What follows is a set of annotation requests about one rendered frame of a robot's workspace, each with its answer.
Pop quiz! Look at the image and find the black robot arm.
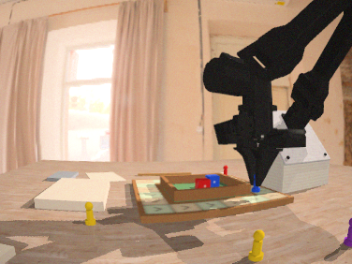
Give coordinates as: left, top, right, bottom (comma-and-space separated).
203, 0, 352, 144

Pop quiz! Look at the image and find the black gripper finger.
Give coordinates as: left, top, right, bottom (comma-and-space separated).
233, 147, 258, 185
250, 148, 283, 186

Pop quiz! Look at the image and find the purple pawn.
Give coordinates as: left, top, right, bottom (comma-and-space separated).
344, 218, 352, 247

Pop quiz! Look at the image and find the yellow pawn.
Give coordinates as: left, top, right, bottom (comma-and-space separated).
248, 230, 265, 262
85, 202, 95, 226

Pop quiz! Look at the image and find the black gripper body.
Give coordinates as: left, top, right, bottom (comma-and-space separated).
218, 97, 306, 149

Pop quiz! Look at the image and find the red die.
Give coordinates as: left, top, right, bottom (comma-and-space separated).
195, 178, 212, 189

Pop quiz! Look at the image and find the blue die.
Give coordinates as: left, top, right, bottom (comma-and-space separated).
205, 174, 220, 187

